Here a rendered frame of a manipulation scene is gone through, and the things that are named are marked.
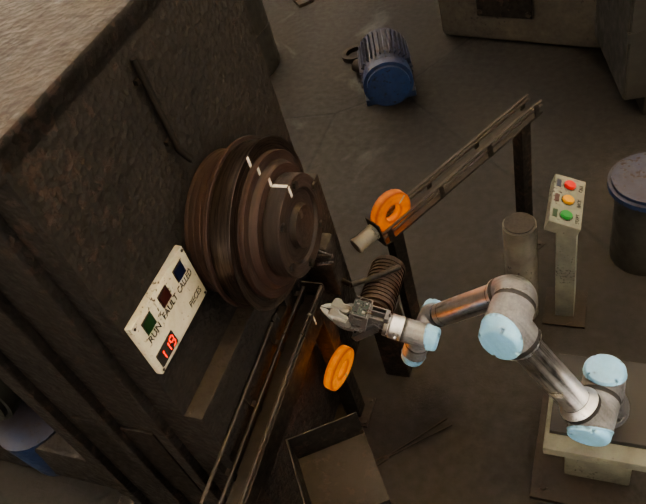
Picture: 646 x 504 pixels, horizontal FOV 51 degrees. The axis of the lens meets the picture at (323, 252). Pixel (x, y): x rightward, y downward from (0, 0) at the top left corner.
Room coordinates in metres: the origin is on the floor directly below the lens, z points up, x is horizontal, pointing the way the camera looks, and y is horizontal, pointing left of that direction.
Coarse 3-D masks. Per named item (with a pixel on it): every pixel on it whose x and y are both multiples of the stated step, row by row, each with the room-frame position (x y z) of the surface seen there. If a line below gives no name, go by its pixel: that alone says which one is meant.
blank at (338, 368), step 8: (336, 352) 1.36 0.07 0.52; (344, 352) 1.36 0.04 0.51; (352, 352) 1.39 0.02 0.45; (336, 360) 1.33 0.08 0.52; (344, 360) 1.35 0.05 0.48; (352, 360) 1.39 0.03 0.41; (328, 368) 1.32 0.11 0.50; (336, 368) 1.31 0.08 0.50; (344, 368) 1.37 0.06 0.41; (328, 376) 1.31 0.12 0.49; (336, 376) 1.31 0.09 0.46; (344, 376) 1.35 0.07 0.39; (328, 384) 1.30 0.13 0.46; (336, 384) 1.31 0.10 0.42
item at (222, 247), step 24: (240, 144) 1.48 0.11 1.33; (264, 144) 1.46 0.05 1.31; (288, 144) 1.56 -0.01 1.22; (240, 168) 1.35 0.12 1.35; (216, 192) 1.33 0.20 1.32; (240, 192) 1.32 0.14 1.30; (216, 216) 1.28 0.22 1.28; (216, 240) 1.25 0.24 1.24; (216, 264) 1.23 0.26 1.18; (240, 264) 1.22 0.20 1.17; (240, 288) 1.19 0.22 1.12
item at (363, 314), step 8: (360, 296) 1.33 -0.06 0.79; (360, 304) 1.30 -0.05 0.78; (368, 304) 1.30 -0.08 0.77; (352, 312) 1.28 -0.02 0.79; (360, 312) 1.27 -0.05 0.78; (368, 312) 1.27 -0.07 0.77; (376, 312) 1.27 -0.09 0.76; (384, 312) 1.27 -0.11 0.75; (352, 320) 1.28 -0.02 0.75; (360, 320) 1.26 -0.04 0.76; (368, 320) 1.27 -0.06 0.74; (376, 320) 1.25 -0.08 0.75; (384, 320) 1.24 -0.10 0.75; (360, 328) 1.27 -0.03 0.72; (384, 328) 1.23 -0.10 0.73
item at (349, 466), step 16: (352, 416) 0.99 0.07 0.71; (304, 432) 0.99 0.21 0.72; (320, 432) 0.99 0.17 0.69; (336, 432) 0.99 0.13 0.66; (352, 432) 0.99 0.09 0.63; (288, 448) 0.96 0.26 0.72; (304, 448) 0.99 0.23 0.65; (320, 448) 0.99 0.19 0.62; (336, 448) 0.98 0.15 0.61; (352, 448) 0.96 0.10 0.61; (368, 448) 0.95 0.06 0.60; (304, 464) 0.96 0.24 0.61; (320, 464) 0.95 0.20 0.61; (336, 464) 0.93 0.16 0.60; (352, 464) 0.92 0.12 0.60; (368, 464) 0.90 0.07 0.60; (304, 480) 0.92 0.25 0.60; (320, 480) 0.91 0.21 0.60; (336, 480) 0.89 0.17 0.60; (352, 480) 0.88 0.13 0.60; (368, 480) 0.86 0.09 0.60; (304, 496) 0.83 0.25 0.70; (320, 496) 0.86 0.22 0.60; (336, 496) 0.85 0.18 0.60; (352, 496) 0.84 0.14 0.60; (368, 496) 0.82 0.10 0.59; (384, 496) 0.81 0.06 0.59
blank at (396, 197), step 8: (392, 192) 1.72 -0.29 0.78; (400, 192) 1.72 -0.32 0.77; (384, 200) 1.70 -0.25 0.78; (392, 200) 1.71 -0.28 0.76; (400, 200) 1.72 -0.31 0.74; (408, 200) 1.73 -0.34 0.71; (376, 208) 1.69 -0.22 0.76; (384, 208) 1.69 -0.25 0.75; (400, 208) 1.72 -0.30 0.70; (408, 208) 1.73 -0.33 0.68; (376, 216) 1.68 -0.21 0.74; (384, 216) 1.69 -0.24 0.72; (392, 216) 1.72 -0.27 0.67; (400, 216) 1.71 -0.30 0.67; (384, 224) 1.69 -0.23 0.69
